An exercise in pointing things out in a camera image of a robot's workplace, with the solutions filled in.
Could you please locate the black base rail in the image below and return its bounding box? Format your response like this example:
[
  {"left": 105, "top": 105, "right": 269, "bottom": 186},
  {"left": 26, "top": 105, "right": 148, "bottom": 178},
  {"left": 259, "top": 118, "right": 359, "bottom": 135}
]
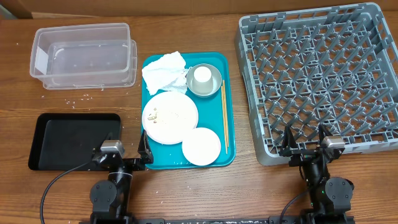
[{"left": 80, "top": 216, "right": 355, "bottom": 224}]

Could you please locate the clear plastic waste bin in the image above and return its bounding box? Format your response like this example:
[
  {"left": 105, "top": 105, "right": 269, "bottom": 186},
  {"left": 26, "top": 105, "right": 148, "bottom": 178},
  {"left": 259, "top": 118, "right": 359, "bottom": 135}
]
[{"left": 29, "top": 23, "right": 137, "bottom": 90}]

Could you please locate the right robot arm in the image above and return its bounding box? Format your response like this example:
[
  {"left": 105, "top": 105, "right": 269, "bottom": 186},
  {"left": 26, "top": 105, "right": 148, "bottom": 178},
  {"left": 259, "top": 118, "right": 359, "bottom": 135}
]
[{"left": 278, "top": 124, "right": 355, "bottom": 224}]

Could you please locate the black rectangular tray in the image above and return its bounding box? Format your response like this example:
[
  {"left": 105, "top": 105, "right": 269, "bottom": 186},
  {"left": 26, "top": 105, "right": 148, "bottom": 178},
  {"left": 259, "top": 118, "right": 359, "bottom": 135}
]
[{"left": 28, "top": 113, "right": 121, "bottom": 171}]

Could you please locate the gray dishwasher rack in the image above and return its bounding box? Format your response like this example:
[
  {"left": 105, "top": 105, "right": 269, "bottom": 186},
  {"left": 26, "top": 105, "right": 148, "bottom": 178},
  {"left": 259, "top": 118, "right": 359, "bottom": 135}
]
[{"left": 235, "top": 2, "right": 397, "bottom": 166}]

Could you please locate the white napkin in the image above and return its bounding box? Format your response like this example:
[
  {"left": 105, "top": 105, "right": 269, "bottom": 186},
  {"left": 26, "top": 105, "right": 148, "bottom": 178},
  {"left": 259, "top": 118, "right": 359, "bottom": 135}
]
[{"left": 142, "top": 51, "right": 188, "bottom": 95}]

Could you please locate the white paper cup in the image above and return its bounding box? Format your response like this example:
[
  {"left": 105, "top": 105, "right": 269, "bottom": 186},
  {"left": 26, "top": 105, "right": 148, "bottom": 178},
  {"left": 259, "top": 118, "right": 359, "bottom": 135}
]
[{"left": 192, "top": 66, "right": 213, "bottom": 94}]

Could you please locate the large white plate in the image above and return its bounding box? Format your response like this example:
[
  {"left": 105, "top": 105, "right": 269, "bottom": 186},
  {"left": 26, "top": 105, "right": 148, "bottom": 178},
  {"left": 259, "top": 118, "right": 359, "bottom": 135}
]
[{"left": 142, "top": 91, "right": 198, "bottom": 145}]

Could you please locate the gray bowl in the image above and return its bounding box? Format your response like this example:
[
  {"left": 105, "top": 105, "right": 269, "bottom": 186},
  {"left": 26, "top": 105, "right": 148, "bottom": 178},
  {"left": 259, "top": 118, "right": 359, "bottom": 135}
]
[{"left": 187, "top": 63, "right": 222, "bottom": 98}]

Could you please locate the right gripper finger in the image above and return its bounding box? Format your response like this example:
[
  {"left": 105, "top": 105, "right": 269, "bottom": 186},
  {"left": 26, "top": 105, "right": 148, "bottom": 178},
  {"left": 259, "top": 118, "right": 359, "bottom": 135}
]
[
  {"left": 282, "top": 126, "right": 298, "bottom": 150},
  {"left": 318, "top": 124, "right": 332, "bottom": 146}
]

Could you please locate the teal serving tray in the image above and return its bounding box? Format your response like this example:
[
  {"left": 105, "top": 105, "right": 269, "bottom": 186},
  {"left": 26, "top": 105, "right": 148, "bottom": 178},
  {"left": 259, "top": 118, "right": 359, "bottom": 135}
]
[{"left": 142, "top": 52, "right": 236, "bottom": 170}]

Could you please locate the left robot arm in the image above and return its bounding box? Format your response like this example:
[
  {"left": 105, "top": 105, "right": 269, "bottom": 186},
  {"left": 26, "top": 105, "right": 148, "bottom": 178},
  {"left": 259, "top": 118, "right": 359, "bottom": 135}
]
[{"left": 90, "top": 131, "right": 154, "bottom": 223}]

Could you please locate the small pink bowl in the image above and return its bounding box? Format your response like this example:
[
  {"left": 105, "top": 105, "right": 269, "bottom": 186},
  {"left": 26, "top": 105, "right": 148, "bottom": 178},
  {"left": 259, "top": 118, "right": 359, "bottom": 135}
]
[{"left": 182, "top": 128, "right": 221, "bottom": 166}]

